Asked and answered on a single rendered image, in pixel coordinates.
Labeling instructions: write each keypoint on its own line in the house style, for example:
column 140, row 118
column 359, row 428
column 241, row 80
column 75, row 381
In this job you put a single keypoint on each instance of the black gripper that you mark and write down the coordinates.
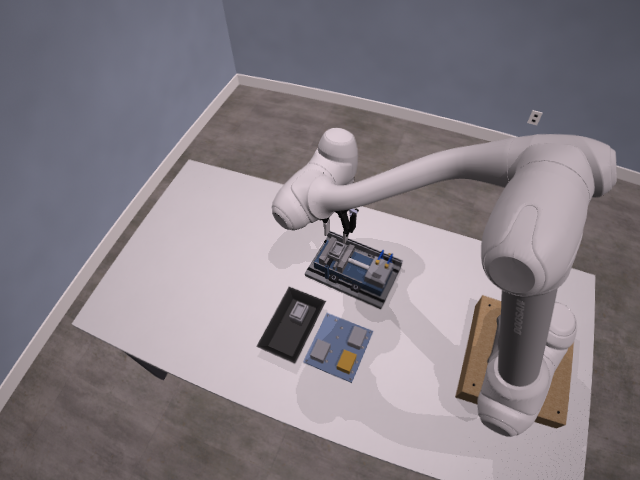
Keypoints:
column 347, row 226

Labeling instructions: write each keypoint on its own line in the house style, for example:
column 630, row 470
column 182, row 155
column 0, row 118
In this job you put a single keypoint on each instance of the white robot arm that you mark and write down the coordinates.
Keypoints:
column 527, row 245

